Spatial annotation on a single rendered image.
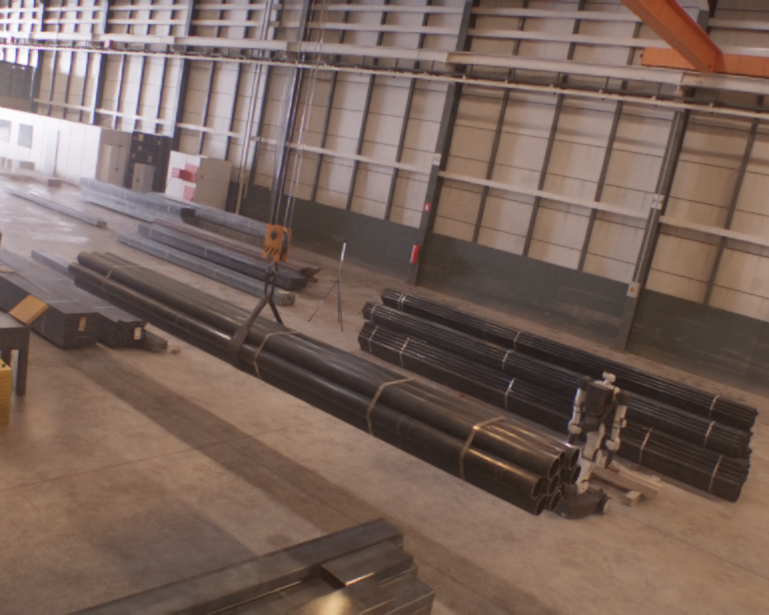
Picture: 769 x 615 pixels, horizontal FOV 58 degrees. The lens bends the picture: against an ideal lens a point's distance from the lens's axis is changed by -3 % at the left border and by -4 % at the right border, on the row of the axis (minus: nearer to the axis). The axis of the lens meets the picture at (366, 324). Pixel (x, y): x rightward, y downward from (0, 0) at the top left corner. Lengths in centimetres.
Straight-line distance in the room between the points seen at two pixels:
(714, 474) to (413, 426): 508
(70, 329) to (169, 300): 279
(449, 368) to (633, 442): 288
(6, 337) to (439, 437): 475
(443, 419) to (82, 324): 588
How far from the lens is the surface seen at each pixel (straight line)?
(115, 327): 986
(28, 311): 821
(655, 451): 956
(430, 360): 1088
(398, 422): 522
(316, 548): 498
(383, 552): 510
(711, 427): 953
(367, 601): 458
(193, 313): 694
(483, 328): 1106
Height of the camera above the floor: 304
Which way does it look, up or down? 13 degrees down
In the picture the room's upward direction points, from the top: 11 degrees clockwise
